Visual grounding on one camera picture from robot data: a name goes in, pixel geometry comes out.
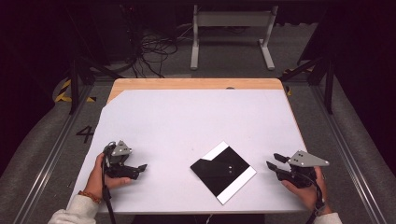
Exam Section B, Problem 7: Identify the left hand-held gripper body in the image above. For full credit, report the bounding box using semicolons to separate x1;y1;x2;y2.
103;139;141;181

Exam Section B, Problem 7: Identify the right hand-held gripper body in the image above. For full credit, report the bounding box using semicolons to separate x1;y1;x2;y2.
275;149;331;189

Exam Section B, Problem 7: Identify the person's right hand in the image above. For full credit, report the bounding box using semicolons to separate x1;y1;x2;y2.
281;166;332;216

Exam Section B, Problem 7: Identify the person's left hand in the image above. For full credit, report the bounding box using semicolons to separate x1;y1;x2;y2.
83;152;134;201

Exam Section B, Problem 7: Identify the white board sheet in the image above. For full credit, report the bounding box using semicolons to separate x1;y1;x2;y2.
65;89;328;216

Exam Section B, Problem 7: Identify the black metal stand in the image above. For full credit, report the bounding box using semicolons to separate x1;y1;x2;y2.
66;55;124;116
278;55;336;116

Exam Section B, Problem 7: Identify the dark equipment box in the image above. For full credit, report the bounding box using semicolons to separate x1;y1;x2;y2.
101;3;139;63

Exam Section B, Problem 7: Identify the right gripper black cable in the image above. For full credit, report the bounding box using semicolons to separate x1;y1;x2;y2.
292;170;327;224

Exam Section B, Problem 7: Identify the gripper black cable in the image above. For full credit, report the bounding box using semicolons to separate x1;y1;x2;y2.
292;170;327;224
101;141;118;224

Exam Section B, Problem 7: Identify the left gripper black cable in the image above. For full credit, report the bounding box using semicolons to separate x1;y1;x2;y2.
101;141;118;224

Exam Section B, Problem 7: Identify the aluminium floor rail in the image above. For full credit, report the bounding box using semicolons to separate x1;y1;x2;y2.
12;85;94;224
311;85;387;224

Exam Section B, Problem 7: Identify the grey wrist strap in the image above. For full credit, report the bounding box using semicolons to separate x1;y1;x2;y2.
314;199;329;217

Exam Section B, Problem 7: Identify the brown bead bracelet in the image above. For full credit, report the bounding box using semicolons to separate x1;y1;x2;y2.
78;189;103;204

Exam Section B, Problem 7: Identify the tangle of black floor cables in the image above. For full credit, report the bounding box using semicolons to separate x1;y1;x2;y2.
130;24;188;78

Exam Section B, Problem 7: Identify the white metal desk frame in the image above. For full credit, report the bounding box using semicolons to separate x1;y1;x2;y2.
190;4;279;71

